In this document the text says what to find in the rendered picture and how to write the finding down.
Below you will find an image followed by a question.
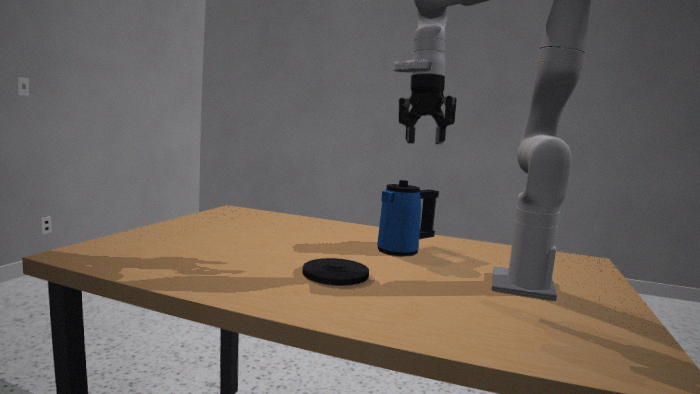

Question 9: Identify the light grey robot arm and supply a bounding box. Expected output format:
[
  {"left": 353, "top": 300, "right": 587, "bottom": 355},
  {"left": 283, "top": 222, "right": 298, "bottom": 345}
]
[{"left": 394, "top": 0, "right": 592, "bottom": 290}]

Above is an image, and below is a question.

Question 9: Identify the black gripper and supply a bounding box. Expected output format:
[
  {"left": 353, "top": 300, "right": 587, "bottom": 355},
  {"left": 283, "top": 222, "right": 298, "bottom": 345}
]
[{"left": 399, "top": 74, "right": 456, "bottom": 144}]

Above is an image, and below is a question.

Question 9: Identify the black round disk with center stud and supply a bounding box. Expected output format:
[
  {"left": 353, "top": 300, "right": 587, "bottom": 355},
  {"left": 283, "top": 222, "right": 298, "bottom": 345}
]
[{"left": 302, "top": 258, "right": 369, "bottom": 286}]

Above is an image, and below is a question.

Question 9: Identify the blue kettle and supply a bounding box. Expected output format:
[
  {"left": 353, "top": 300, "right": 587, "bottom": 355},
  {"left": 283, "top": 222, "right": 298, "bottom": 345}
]
[{"left": 377, "top": 180, "right": 439, "bottom": 256}]

